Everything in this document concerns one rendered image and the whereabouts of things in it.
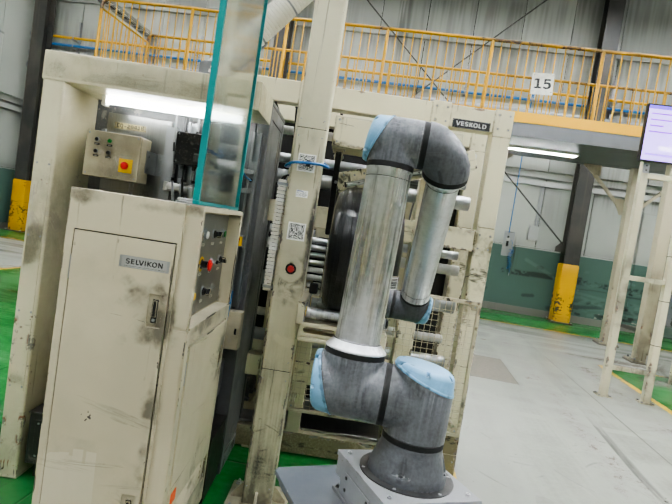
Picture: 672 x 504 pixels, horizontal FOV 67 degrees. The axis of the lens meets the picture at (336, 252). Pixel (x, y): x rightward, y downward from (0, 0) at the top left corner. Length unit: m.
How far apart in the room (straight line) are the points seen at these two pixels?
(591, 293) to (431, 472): 10.85
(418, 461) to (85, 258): 1.08
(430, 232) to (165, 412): 0.94
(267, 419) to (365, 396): 1.15
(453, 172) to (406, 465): 0.69
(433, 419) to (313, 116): 1.38
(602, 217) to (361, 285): 11.02
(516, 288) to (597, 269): 1.68
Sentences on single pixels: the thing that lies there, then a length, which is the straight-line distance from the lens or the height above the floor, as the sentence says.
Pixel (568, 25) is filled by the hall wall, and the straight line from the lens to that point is 12.65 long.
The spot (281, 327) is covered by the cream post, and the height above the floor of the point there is 0.81.
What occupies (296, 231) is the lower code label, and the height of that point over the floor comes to 1.22.
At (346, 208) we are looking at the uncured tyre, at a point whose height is 1.34.
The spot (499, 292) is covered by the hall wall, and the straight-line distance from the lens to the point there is 11.54.
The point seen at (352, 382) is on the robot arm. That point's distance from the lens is 1.23.
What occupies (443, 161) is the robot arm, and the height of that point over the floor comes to 1.46.
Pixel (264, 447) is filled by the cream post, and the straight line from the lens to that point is 2.38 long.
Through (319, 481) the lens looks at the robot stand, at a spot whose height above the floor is 0.60.
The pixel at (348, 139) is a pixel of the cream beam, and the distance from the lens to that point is 2.45.
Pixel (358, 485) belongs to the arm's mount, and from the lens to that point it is 1.32.
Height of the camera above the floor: 1.27
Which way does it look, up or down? 3 degrees down
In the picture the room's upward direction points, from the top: 9 degrees clockwise
